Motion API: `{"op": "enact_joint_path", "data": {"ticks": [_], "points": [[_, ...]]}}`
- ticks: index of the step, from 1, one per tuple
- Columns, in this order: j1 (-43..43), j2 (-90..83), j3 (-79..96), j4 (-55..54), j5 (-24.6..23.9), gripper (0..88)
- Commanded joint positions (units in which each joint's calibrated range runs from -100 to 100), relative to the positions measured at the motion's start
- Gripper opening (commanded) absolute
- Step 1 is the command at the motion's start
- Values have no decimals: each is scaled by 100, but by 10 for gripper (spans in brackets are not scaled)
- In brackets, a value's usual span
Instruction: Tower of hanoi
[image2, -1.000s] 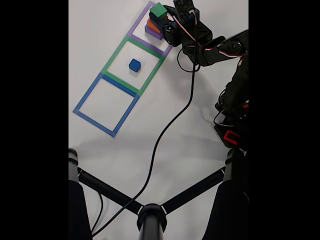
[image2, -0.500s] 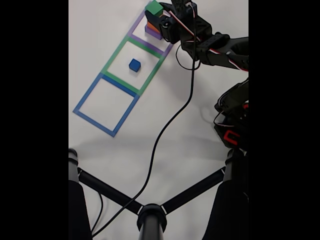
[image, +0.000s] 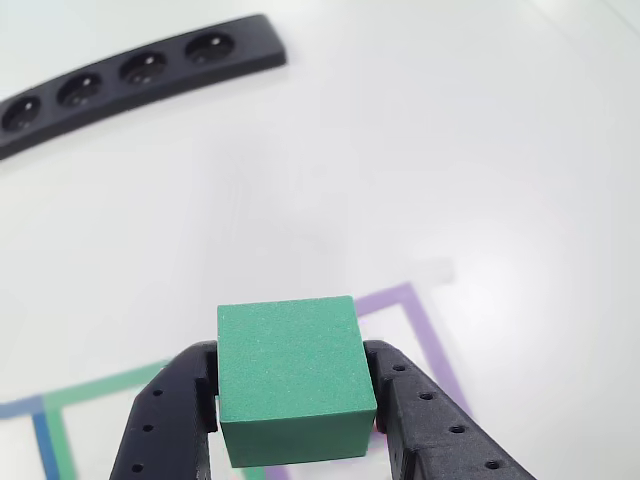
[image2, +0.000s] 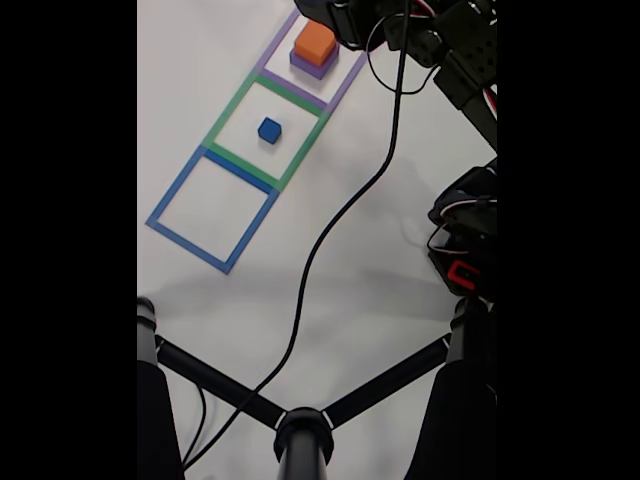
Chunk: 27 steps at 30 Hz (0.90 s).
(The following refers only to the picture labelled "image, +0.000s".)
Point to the green tape square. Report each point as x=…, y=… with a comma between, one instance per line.
x=65, y=440

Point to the purple tape square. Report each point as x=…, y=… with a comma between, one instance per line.
x=430, y=340

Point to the black power strip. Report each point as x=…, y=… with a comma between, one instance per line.
x=150, y=85

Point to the green foam cube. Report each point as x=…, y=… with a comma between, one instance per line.
x=290, y=360

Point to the blue tape square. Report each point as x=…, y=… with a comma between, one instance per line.
x=45, y=440

